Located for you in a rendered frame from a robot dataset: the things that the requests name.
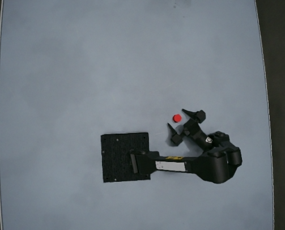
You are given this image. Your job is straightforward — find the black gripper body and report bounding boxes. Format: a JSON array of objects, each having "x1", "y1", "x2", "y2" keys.
[{"x1": 171, "y1": 110, "x2": 206, "y2": 146}]

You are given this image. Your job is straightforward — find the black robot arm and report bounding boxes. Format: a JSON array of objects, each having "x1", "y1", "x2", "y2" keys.
[{"x1": 129, "y1": 118, "x2": 243, "y2": 184}]

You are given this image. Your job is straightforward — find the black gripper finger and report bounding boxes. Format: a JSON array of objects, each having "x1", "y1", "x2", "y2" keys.
[
  {"x1": 168, "y1": 123, "x2": 178, "y2": 137},
  {"x1": 182, "y1": 109, "x2": 199, "y2": 120}
]

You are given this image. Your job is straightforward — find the red short cylinder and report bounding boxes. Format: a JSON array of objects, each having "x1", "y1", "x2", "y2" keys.
[{"x1": 173, "y1": 114, "x2": 181, "y2": 122}]

